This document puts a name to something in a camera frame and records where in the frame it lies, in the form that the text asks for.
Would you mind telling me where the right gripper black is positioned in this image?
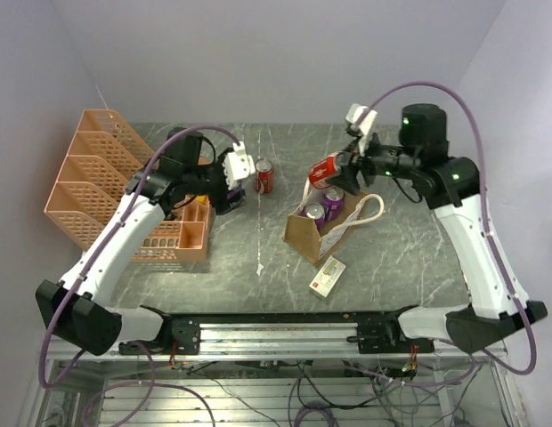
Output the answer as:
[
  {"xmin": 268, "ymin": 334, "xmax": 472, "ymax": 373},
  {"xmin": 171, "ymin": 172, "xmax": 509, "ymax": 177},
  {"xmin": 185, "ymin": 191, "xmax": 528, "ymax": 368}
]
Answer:
[{"xmin": 326, "ymin": 128, "xmax": 420, "ymax": 195}]

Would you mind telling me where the red cola can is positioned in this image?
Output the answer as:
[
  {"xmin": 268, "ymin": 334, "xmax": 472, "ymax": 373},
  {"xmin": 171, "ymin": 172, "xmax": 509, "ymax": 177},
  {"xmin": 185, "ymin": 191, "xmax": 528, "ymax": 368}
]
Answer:
[
  {"xmin": 255, "ymin": 158, "xmax": 274, "ymax": 194},
  {"xmin": 308, "ymin": 152, "xmax": 342, "ymax": 189}
]

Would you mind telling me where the purple Fanta can front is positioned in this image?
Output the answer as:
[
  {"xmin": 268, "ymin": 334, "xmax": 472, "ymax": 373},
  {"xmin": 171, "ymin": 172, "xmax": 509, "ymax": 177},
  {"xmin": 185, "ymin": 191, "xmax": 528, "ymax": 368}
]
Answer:
[{"xmin": 302, "ymin": 203, "xmax": 326, "ymax": 230}]

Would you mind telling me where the red cola can back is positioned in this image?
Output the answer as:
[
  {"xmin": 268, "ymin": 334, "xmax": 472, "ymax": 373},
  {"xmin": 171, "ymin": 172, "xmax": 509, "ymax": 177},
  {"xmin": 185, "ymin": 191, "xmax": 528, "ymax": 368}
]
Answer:
[{"xmin": 255, "ymin": 158, "xmax": 274, "ymax": 194}]

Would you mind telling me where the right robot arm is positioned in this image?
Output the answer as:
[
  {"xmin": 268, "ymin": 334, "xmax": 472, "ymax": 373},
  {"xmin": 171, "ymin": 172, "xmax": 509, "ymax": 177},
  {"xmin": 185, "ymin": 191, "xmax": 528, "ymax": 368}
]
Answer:
[{"xmin": 331, "ymin": 103, "xmax": 548, "ymax": 353}]

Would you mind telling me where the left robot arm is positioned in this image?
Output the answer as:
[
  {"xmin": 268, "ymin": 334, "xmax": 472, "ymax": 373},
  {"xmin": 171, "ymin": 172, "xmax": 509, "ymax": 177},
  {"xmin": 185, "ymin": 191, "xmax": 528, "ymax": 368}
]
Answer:
[{"xmin": 36, "ymin": 125, "xmax": 255, "ymax": 356}]

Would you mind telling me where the small white cardboard box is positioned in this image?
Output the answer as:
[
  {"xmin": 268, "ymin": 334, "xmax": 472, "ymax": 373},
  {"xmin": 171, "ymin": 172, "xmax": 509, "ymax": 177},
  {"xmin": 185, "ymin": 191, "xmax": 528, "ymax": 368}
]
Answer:
[{"xmin": 309, "ymin": 256, "xmax": 345, "ymax": 299}]

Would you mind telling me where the orange plastic desk organizer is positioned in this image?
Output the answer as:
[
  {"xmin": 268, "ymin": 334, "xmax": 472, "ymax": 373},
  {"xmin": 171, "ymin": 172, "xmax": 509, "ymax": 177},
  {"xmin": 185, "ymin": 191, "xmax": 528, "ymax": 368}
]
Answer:
[{"xmin": 45, "ymin": 109, "xmax": 212, "ymax": 263}]

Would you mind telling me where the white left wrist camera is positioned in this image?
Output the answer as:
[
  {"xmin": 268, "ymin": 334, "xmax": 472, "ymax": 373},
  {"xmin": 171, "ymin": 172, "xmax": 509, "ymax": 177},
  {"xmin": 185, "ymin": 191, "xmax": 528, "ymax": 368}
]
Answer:
[{"xmin": 223, "ymin": 141, "xmax": 256, "ymax": 188}]

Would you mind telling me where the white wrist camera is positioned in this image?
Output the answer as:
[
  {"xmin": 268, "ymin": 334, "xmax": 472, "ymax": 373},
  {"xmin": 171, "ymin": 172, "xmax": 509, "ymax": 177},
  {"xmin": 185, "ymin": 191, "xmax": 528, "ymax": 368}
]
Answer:
[
  {"xmin": 223, "ymin": 141, "xmax": 256, "ymax": 188},
  {"xmin": 345, "ymin": 103, "xmax": 377, "ymax": 156}
]

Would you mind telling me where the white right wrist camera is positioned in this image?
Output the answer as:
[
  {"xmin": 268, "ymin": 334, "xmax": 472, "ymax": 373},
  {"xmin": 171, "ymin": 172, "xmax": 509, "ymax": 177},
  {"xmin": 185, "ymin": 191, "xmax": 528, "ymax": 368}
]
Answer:
[{"xmin": 345, "ymin": 103, "xmax": 377, "ymax": 156}]

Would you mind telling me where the aluminium corner rail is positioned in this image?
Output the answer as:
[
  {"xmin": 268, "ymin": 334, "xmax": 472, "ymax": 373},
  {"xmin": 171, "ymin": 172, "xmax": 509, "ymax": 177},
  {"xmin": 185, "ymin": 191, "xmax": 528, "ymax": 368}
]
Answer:
[{"xmin": 417, "ymin": 126, "xmax": 437, "ymax": 141}]

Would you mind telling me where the aluminium mounting rail frame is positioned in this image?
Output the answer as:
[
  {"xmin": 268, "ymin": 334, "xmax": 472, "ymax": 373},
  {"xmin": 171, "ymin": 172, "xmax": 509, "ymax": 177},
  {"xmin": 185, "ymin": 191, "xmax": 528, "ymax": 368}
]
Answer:
[{"xmin": 17, "ymin": 310, "xmax": 526, "ymax": 427}]

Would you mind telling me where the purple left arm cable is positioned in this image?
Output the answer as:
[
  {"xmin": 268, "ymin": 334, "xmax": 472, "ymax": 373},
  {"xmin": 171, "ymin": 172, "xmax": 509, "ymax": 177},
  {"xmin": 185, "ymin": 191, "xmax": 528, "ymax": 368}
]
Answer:
[{"xmin": 37, "ymin": 125, "xmax": 244, "ymax": 427}]

